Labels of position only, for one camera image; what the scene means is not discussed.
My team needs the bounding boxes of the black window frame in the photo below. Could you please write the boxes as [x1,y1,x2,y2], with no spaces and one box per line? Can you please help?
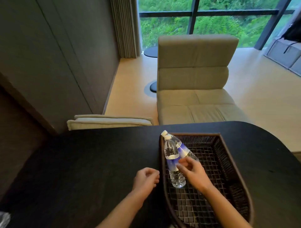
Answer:
[139,0,301,51]

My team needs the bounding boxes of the grey window bench seat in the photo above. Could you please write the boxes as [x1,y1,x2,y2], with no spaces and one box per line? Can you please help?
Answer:
[264,37,301,77]

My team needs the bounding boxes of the person's right forearm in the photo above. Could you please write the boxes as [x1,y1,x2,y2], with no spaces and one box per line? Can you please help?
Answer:
[200,185,253,228]

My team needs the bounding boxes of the dark brown wicker tray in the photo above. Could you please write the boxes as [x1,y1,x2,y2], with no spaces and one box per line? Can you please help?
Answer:
[159,133,254,228]

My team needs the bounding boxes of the clear water bottle blue label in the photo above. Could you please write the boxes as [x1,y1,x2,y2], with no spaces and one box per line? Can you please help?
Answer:
[161,130,199,162]
[164,135,186,188]

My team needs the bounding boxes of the person's left forearm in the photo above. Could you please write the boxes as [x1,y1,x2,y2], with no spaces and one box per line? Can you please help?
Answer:
[95,189,151,228]

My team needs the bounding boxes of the person's right hand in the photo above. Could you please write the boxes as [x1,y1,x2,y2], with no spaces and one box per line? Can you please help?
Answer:
[176,156,214,194]

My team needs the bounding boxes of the black bag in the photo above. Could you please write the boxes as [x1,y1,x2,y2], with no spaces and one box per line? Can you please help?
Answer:
[281,14,301,54]

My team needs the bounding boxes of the grey pleated curtain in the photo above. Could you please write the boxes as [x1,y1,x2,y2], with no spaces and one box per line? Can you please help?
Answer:
[110,0,142,59]

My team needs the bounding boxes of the black round side table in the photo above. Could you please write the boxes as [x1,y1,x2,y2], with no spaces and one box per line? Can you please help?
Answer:
[143,46,158,93]

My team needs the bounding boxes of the person's left hand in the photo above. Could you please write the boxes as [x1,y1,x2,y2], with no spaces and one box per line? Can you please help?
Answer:
[132,167,160,200]

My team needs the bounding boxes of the clear plastic wrapper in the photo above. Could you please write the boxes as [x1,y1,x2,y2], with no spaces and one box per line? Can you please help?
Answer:
[0,211,11,228]

